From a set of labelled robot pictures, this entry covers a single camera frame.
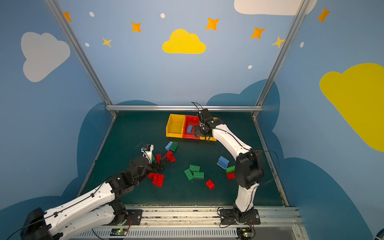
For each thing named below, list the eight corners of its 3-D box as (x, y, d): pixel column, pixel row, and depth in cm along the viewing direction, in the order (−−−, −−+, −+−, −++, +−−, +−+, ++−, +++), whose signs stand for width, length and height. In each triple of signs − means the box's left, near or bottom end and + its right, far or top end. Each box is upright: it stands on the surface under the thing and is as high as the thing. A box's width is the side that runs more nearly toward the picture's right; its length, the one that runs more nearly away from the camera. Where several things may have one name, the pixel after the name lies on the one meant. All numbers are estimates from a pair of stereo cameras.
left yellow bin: (165, 137, 106) (164, 132, 102) (170, 118, 118) (169, 113, 114) (182, 138, 106) (181, 133, 102) (185, 119, 118) (185, 114, 114)
